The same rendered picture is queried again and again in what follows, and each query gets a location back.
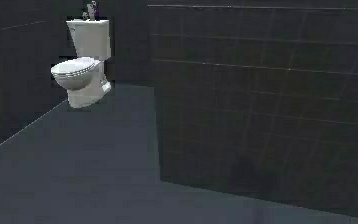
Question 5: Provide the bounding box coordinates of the white toilet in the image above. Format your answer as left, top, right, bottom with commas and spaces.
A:
50, 18, 113, 110

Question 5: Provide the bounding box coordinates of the grey and purple bottle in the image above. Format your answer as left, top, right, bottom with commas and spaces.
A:
81, 0, 100, 22

